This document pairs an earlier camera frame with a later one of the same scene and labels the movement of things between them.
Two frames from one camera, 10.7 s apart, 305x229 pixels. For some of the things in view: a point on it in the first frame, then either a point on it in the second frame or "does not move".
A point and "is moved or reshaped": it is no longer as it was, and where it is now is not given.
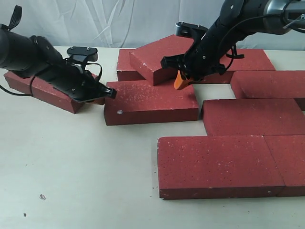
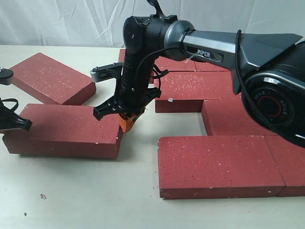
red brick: x=147 y=58 is moved or reshaped
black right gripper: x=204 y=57 to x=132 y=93
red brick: x=253 y=117 does not move
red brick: x=288 y=152 does not move
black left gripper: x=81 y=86 to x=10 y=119
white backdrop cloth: x=117 y=24 does not move
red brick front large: x=213 y=167 does not move
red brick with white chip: x=140 y=102 is moved or reshaped
